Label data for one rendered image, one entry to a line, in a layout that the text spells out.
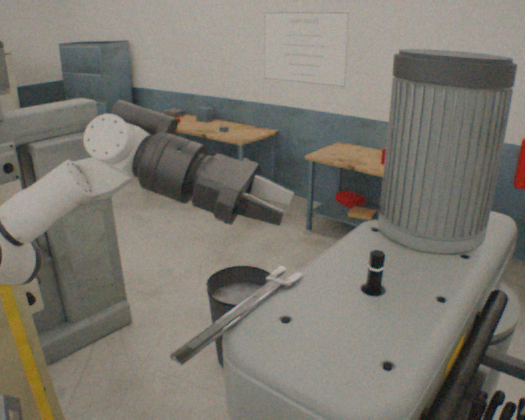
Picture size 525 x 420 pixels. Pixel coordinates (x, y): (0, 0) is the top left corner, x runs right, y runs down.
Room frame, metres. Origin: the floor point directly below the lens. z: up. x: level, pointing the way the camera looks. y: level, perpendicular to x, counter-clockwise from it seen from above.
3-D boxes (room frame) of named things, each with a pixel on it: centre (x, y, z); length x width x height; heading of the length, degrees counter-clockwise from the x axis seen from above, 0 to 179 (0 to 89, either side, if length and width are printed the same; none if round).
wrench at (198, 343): (0.48, 0.03, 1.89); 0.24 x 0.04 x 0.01; 144
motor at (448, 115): (0.73, -0.32, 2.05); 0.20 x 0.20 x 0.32
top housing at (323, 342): (0.55, -0.17, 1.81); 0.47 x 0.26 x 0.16; 142
